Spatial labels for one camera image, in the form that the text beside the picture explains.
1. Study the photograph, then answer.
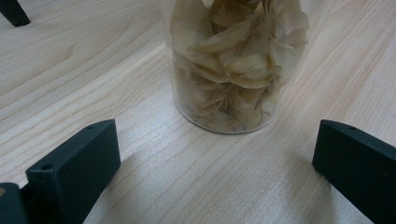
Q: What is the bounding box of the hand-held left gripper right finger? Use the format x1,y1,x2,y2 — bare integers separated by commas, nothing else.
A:
311,119,396,224

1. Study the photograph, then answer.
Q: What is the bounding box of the clear jar of dried slices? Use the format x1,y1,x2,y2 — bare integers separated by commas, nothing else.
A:
162,0,311,135

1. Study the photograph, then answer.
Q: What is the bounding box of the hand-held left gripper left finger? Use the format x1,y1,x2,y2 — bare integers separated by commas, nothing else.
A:
21,119,121,224

